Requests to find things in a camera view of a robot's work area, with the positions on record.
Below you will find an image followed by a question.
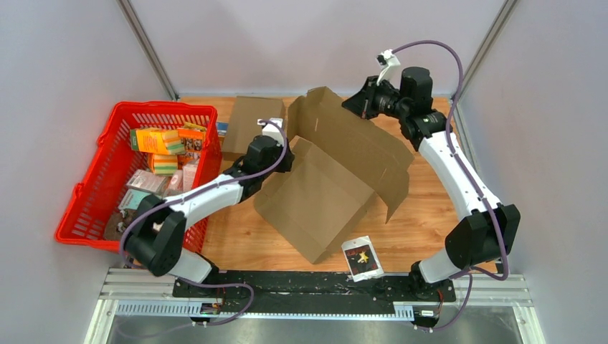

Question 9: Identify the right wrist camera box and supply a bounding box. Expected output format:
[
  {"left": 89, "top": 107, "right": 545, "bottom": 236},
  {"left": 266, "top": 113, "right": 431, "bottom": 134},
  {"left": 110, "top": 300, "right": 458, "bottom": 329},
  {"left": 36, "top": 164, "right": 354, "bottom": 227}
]
[{"left": 376, "top": 49, "right": 401, "bottom": 86}]

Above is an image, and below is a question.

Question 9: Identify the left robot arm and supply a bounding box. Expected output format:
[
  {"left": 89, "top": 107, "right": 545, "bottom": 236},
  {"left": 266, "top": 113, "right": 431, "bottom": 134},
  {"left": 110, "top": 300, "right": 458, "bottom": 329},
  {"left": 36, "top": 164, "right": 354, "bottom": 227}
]
[{"left": 119, "top": 134, "right": 293, "bottom": 297}]

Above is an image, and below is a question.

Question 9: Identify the plastic bag with printed card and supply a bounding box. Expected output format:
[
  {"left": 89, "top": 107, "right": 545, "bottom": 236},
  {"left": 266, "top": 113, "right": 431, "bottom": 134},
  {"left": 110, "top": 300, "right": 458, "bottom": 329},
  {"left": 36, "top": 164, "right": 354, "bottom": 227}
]
[{"left": 341, "top": 236, "right": 384, "bottom": 282}]

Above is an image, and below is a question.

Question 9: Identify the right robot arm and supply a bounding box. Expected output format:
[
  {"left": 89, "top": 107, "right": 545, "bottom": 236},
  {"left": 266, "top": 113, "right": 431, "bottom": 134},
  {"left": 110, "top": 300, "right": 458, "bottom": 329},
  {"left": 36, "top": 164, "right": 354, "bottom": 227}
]
[{"left": 342, "top": 67, "right": 521, "bottom": 300}]

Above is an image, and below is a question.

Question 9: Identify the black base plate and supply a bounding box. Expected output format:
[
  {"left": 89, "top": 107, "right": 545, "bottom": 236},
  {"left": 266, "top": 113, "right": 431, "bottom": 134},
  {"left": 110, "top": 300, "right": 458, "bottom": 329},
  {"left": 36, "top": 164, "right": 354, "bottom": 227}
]
[{"left": 173, "top": 270, "right": 456, "bottom": 315}]

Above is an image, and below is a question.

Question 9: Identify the teal packaged item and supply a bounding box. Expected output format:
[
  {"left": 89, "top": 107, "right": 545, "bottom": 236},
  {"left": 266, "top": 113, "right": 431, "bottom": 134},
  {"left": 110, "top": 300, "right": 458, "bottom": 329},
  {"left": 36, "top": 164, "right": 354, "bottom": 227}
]
[{"left": 118, "top": 188, "right": 150, "bottom": 210}]

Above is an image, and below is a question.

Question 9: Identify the pink packaged item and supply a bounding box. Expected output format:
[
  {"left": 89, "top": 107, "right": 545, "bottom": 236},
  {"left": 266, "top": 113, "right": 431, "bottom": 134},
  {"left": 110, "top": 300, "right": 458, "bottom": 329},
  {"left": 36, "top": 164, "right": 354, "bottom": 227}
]
[{"left": 126, "top": 169, "right": 170, "bottom": 195}]

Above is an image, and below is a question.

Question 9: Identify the cardboard box stack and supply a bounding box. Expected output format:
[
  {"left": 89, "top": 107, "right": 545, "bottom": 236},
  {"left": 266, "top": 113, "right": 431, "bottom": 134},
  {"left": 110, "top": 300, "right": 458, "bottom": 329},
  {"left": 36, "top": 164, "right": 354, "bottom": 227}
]
[{"left": 254, "top": 87, "right": 414, "bottom": 264}]

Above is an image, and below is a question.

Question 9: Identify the orange snack packet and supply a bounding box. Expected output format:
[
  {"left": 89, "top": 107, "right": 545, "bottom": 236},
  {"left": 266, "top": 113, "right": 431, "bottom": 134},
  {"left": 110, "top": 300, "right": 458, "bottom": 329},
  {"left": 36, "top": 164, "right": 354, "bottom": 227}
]
[{"left": 177, "top": 123, "right": 206, "bottom": 153}]

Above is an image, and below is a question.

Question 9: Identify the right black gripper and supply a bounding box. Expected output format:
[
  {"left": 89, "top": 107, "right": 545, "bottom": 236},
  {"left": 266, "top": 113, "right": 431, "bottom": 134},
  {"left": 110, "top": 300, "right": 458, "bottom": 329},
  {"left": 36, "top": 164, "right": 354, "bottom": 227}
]
[{"left": 343, "top": 75, "right": 410, "bottom": 120}]

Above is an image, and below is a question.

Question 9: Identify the red plastic shopping basket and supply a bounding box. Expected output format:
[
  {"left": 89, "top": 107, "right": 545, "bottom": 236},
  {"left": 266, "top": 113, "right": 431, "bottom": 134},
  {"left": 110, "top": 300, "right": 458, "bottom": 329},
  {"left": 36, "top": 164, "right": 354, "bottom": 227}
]
[{"left": 54, "top": 101, "right": 222, "bottom": 253}]

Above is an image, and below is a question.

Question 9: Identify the orange sponge pack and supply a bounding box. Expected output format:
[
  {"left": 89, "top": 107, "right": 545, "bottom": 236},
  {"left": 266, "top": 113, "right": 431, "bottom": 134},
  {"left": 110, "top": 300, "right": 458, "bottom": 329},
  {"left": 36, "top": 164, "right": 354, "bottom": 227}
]
[{"left": 129, "top": 128, "right": 186, "bottom": 155}]

